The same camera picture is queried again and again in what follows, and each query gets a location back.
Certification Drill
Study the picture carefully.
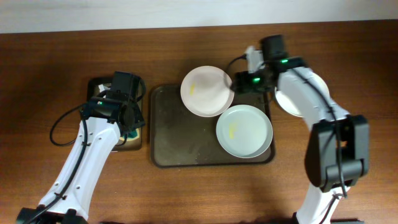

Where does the large brown serving tray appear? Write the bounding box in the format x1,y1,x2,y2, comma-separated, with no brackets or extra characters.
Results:
150,85,275,168

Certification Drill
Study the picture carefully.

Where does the pinkish white plate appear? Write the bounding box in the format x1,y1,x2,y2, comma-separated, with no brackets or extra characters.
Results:
180,66,234,117

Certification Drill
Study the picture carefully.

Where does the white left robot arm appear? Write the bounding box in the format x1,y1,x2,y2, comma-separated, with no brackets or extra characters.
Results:
16,72,146,223

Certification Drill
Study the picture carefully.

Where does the small dark sponge tray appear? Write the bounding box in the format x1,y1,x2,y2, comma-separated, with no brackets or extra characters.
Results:
86,77,142,152

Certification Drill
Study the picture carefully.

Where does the green yellow sponge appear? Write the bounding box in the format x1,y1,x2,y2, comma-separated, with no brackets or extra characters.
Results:
119,129,141,146

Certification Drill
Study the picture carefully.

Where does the pale green plate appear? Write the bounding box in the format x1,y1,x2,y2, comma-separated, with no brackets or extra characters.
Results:
216,105,274,159

